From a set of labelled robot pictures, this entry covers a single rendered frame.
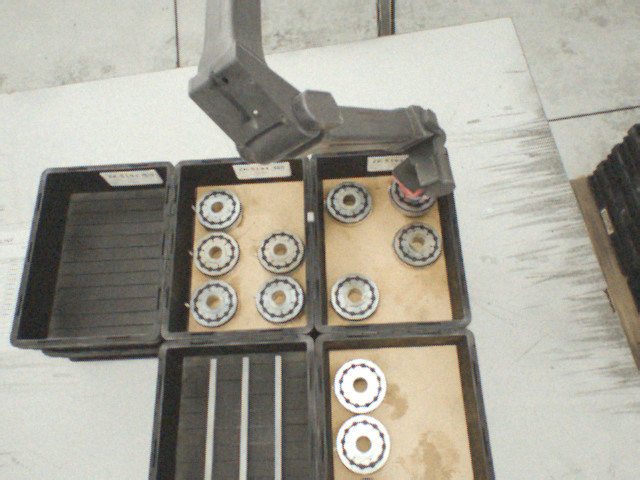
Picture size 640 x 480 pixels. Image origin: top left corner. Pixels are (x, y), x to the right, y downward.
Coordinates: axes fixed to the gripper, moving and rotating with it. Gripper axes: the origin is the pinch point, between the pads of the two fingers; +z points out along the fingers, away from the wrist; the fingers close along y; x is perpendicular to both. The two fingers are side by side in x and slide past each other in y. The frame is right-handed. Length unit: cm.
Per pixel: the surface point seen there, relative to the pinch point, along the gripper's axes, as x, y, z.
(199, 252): 20.3, -44.8, 5.3
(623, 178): -27, 77, 50
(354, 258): -2.4, -19.1, 7.0
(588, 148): -9, 107, 86
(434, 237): -10.7, -3.6, 3.5
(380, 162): 9.4, -1.6, 0.0
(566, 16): 43, 153, 85
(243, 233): 18.9, -34.3, 7.9
